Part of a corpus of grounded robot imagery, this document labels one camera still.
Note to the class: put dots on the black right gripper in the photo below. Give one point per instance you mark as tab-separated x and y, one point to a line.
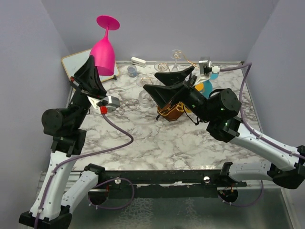
166	94

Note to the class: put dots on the clear wine glass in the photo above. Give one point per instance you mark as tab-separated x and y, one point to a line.
176	55

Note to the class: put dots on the white whiteboard eraser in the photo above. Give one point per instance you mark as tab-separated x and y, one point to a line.
138	62

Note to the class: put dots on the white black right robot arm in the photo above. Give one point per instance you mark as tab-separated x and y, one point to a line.
284	165

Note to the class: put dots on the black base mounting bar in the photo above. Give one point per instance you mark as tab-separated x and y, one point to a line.
162	184

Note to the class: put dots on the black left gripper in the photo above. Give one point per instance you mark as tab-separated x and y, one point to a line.
86	80

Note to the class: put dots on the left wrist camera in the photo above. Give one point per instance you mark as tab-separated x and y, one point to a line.
108	104

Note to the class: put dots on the small clear blue cup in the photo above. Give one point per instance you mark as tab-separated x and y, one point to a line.
132	71

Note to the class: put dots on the gold wire wine glass rack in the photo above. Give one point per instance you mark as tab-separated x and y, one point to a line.
173	112

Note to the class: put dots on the small whiteboard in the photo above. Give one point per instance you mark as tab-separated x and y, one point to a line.
73	62

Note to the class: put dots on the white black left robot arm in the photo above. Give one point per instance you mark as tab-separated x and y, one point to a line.
53	207

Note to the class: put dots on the blue plastic wine glass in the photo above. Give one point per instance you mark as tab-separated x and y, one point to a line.
207	85

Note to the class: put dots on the yellow plastic wine glass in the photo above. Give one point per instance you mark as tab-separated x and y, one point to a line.
200	88

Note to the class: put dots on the pink plastic wine glass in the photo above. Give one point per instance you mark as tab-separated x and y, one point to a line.
103	51

